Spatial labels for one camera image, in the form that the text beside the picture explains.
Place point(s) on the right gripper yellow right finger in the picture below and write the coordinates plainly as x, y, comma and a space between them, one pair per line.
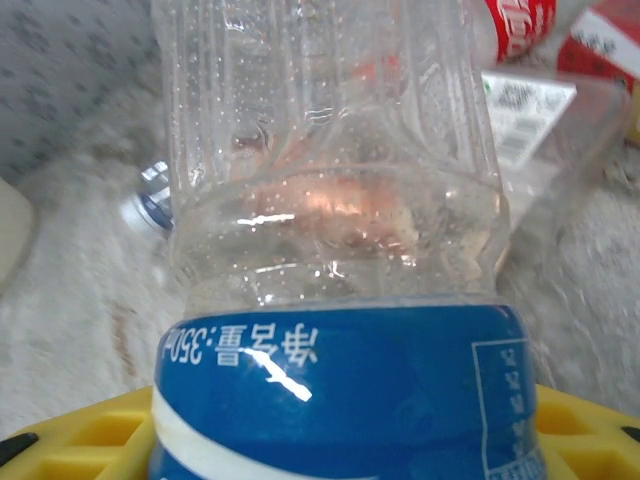
590, 445

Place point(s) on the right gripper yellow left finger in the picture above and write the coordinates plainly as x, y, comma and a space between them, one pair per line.
75, 445

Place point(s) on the clear bottle blue label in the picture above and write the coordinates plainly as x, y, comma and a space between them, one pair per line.
325, 390

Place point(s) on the clear square bottle white label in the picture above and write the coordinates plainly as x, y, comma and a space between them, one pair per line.
530, 115

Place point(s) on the tea bottle gold red label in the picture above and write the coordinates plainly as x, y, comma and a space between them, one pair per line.
600, 45

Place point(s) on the Coca-Cola bottle red label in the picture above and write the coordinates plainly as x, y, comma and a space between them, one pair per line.
520, 25

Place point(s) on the beige round bin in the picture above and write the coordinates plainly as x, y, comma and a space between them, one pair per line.
12, 235

